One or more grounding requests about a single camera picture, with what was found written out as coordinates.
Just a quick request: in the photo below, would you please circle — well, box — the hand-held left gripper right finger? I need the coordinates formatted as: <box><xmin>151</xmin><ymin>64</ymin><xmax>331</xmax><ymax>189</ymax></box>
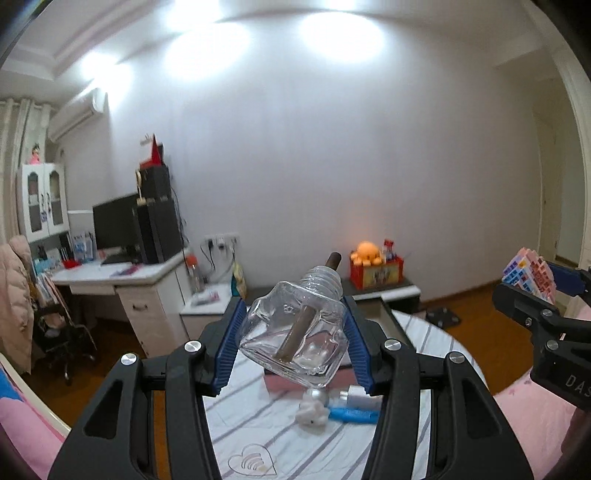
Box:
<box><xmin>342</xmin><ymin>295</ymin><xmax>534</xmax><ymax>480</ymax></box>

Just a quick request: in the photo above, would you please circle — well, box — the black monitor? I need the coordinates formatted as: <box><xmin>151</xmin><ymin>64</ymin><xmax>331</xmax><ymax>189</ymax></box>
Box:
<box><xmin>92</xmin><ymin>193</ymin><xmax>141</xmax><ymax>264</ymax></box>

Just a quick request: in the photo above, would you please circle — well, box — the white curtain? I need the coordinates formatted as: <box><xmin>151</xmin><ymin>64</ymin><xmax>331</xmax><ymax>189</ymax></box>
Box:
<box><xmin>0</xmin><ymin>98</ymin><xmax>51</xmax><ymax>245</ymax></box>

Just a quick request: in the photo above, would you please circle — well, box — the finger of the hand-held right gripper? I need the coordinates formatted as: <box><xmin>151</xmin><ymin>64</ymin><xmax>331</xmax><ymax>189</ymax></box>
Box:
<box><xmin>492</xmin><ymin>283</ymin><xmax>591</xmax><ymax>352</ymax></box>
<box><xmin>549</xmin><ymin>264</ymin><xmax>591</xmax><ymax>297</ymax></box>

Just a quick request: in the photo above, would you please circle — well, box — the blue tube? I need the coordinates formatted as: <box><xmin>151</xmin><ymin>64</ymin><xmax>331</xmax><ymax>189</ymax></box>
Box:
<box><xmin>328</xmin><ymin>406</ymin><xmax>382</xmax><ymax>425</ymax></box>

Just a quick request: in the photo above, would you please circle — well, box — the pink blanket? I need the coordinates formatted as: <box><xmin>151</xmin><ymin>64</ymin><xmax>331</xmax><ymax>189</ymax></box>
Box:
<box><xmin>0</xmin><ymin>355</ymin><xmax>70</xmax><ymax>480</ymax></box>

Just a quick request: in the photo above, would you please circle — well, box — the yellow blue snack bag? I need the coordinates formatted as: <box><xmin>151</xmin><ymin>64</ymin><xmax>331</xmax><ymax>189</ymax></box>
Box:
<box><xmin>231</xmin><ymin>261</ymin><xmax>247</xmax><ymax>298</ymax></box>

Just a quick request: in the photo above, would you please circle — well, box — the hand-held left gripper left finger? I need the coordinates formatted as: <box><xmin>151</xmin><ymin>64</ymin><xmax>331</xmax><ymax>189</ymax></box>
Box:
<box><xmin>47</xmin><ymin>295</ymin><xmax>247</xmax><ymax>480</ymax></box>

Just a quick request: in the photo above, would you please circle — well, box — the white charger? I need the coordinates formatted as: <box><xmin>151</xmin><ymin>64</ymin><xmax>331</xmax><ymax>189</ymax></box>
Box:
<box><xmin>339</xmin><ymin>387</ymin><xmax>370</xmax><ymax>409</ymax></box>

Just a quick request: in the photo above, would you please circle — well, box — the clear glass bottle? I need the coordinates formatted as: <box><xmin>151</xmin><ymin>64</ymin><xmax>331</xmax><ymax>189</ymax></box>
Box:
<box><xmin>235</xmin><ymin>251</ymin><xmax>349</xmax><ymax>388</ymax></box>

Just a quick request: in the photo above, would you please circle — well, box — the pink jacket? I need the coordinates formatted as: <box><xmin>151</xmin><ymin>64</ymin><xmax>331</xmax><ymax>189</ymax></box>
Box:
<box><xmin>0</xmin><ymin>234</ymin><xmax>35</xmax><ymax>374</ymax></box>

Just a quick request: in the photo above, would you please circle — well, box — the black floor scale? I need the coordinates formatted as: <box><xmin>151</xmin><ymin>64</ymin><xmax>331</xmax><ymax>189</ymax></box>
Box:
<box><xmin>425</xmin><ymin>307</ymin><xmax>462</xmax><ymax>329</ymax></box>

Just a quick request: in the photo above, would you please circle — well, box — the black and white bench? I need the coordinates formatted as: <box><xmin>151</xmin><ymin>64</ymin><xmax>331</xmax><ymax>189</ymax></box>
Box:
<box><xmin>342</xmin><ymin>277</ymin><xmax>422</xmax><ymax>319</ymax></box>

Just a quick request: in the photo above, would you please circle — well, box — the pink box with black rim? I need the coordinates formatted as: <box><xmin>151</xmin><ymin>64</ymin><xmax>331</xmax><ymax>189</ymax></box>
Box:
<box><xmin>263</xmin><ymin>298</ymin><xmax>416</xmax><ymax>395</ymax></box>

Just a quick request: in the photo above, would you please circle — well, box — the white door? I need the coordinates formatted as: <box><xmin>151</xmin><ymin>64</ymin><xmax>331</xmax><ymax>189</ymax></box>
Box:
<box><xmin>531</xmin><ymin>104</ymin><xmax>561</xmax><ymax>259</ymax></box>

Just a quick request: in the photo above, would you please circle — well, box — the blue white box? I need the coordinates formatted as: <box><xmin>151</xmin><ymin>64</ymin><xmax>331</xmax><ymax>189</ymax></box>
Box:
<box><xmin>71</xmin><ymin>232</ymin><xmax>95</xmax><ymax>261</ymax></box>

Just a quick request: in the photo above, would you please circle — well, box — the round table striped cloth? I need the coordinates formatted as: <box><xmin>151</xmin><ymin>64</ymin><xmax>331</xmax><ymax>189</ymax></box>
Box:
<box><xmin>203</xmin><ymin>309</ymin><xmax>488</xmax><ymax>480</ymax></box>

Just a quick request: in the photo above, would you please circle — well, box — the black office chair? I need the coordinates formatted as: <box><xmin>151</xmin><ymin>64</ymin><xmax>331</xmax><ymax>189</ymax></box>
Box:
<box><xmin>32</xmin><ymin>302</ymin><xmax>98</xmax><ymax>386</ymax></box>

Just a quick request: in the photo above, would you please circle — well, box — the bottle with orange cap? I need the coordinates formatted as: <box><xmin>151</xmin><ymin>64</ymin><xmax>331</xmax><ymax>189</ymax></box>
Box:
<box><xmin>187</xmin><ymin>255</ymin><xmax>204</xmax><ymax>294</ymax></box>

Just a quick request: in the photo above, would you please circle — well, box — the pink fabric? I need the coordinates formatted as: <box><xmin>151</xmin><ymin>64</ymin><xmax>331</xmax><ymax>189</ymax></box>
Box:
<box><xmin>492</xmin><ymin>369</ymin><xmax>591</xmax><ymax>480</ymax></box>

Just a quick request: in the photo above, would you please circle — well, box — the white wall cabinet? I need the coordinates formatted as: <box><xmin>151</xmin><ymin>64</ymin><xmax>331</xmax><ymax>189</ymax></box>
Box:
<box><xmin>16</xmin><ymin>161</ymin><xmax>71</xmax><ymax>243</ymax></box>

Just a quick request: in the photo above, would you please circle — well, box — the pink building block model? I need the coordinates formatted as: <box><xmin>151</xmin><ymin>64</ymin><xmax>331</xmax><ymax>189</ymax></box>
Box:
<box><xmin>500</xmin><ymin>247</ymin><xmax>558</xmax><ymax>306</ymax></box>

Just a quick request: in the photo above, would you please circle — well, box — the white robot toy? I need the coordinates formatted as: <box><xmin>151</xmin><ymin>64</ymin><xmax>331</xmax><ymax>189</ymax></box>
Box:
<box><xmin>298</xmin><ymin>388</ymin><xmax>333</xmax><ymax>430</ymax></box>

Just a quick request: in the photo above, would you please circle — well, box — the white wall outlet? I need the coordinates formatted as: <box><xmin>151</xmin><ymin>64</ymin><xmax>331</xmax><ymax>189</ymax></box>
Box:
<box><xmin>204</xmin><ymin>234</ymin><xmax>241</xmax><ymax>250</ymax></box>

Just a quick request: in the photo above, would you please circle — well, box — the small beige stand gadget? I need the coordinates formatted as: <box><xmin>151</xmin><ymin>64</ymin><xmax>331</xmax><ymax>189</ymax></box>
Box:
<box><xmin>135</xmin><ymin>168</ymin><xmax>151</xmax><ymax>206</ymax></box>

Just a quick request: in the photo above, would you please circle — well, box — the white air conditioner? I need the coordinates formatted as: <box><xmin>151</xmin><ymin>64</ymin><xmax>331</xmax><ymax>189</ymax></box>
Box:
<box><xmin>46</xmin><ymin>88</ymin><xmax>108</xmax><ymax>143</ymax></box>

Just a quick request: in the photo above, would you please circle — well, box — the red toy box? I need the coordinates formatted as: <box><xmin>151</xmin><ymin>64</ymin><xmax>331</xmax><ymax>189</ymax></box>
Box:
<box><xmin>349</xmin><ymin>258</ymin><xmax>406</xmax><ymax>291</ymax></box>

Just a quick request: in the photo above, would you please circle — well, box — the white nightstand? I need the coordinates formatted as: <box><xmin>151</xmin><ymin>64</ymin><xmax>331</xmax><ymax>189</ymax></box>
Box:
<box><xmin>179</xmin><ymin>282</ymin><xmax>273</xmax><ymax>352</ymax></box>

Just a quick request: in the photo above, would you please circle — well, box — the black computer tower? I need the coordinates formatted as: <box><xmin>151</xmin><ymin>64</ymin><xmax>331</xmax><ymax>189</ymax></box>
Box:
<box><xmin>133</xmin><ymin>199</ymin><xmax>183</xmax><ymax>265</ymax></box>

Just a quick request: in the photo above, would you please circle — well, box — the orange octopus plush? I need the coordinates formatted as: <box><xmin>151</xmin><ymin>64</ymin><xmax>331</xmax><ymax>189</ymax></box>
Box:
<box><xmin>349</xmin><ymin>241</ymin><xmax>384</xmax><ymax>265</ymax></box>

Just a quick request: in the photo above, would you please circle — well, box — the black speaker box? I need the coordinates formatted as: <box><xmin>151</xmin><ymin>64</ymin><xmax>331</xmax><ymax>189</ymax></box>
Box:
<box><xmin>139</xmin><ymin>165</ymin><xmax>171</xmax><ymax>201</ymax></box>

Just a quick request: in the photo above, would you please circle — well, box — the white desk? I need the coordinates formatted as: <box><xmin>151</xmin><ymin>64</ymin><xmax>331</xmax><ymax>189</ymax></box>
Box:
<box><xmin>51</xmin><ymin>249</ymin><xmax>192</xmax><ymax>358</ymax></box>

